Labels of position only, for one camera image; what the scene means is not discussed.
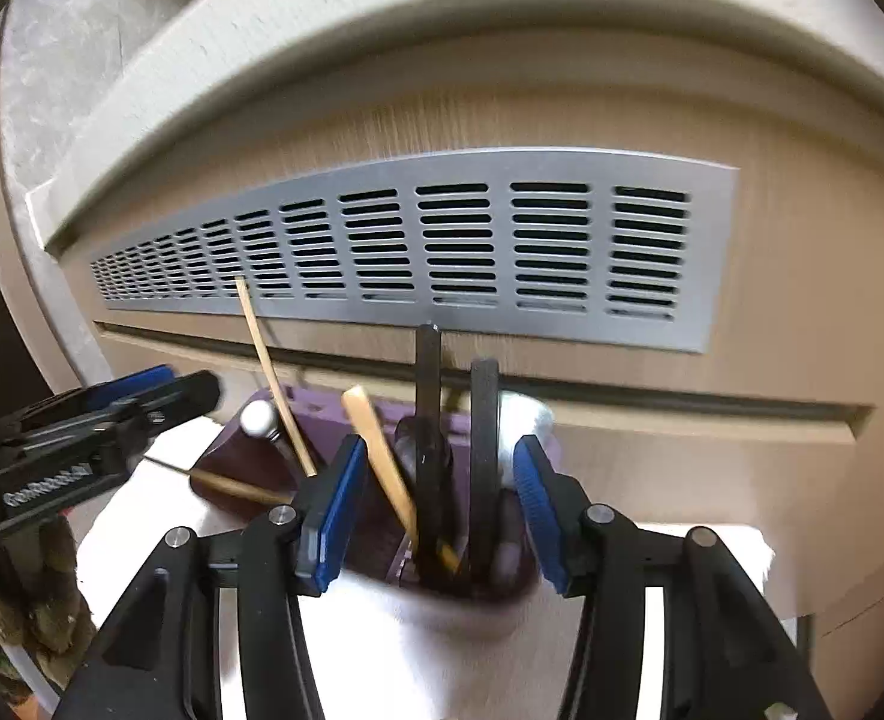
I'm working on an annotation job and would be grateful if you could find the wooden cabinet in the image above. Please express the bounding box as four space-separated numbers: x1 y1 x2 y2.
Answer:
0 82 884 691

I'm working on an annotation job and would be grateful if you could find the white ball-head utensil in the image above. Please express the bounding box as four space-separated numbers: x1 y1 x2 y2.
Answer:
239 399 293 458

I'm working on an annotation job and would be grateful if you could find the white ceramic spoon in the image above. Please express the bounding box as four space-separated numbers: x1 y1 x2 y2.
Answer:
498 390 555 496

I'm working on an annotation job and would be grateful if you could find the wooden chopstick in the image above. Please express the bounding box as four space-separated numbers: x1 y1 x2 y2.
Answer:
146 457 293 507
234 276 319 479

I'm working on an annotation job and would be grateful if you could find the pale stone counter ledge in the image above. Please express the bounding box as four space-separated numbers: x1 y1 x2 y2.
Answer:
26 0 884 256

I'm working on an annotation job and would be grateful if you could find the purple utensil holder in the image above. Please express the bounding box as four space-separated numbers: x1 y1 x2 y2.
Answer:
187 386 567 608

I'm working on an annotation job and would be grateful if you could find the wooden spoon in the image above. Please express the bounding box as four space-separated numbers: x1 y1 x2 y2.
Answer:
341 385 462 571

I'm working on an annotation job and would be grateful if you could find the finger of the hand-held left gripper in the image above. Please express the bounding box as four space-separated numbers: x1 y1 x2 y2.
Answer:
80 364 177 407
122 370 222 441

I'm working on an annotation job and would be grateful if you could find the long grey vent grille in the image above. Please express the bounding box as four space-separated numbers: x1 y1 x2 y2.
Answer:
89 146 741 355

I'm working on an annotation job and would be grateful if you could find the person's left hand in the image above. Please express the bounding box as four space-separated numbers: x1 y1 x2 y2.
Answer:
0 514 98 698

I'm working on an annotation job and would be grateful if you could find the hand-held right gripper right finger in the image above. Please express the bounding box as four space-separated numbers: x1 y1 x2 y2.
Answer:
513 435 837 720

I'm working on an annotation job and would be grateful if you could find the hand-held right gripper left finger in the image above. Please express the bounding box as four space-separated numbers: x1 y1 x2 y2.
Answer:
52 433 369 720

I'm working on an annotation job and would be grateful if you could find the white textured cloth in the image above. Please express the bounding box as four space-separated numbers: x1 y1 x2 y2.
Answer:
74 416 777 720

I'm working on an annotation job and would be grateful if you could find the black chopstick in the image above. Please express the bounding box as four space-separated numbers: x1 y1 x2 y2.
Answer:
412 322 450 586
468 358 503 578

